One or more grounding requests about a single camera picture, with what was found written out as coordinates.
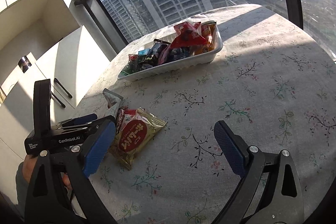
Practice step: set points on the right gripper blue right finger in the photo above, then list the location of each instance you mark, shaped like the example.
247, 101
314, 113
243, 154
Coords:
233, 147

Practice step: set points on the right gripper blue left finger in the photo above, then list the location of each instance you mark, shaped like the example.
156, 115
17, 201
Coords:
98, 149

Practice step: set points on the black gold snack packet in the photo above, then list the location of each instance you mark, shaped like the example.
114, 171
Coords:
155, 51

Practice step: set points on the pink snack packet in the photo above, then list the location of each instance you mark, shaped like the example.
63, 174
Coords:
164, 56

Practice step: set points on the dark blue Tipo snack packet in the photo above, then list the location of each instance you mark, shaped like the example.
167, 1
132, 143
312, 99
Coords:
178, 53

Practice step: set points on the red white long snack packet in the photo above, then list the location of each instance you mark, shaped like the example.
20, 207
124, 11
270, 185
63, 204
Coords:
121, 114

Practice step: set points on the gold snack bag red circle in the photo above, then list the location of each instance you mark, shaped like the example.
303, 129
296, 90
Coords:
134, 135

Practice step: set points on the blue snack bag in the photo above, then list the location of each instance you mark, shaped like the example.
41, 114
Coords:
144, 52

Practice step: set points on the orange snack stick packet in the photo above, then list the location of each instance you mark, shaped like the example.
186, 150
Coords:
207, 29

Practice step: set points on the white cabinet with handles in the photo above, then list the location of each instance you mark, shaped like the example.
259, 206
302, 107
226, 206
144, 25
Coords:
45, 39

